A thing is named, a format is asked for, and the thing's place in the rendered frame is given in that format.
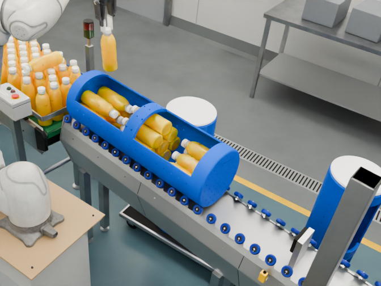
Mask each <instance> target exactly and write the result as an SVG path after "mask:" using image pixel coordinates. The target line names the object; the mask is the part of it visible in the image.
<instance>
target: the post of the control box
mask: <svg viewBox="0 0 381 286"><path fill-rule="evenodd" d="M9 121H10V127H11V132H12V138H13V142H14V148H15V154H16V160H17V162H19V161H27V159H26V152H25V148H24V141H23V135H22V128H21V124H20V120H18V121H14V120H13V119H11V118H10V117H9Z"/></svg>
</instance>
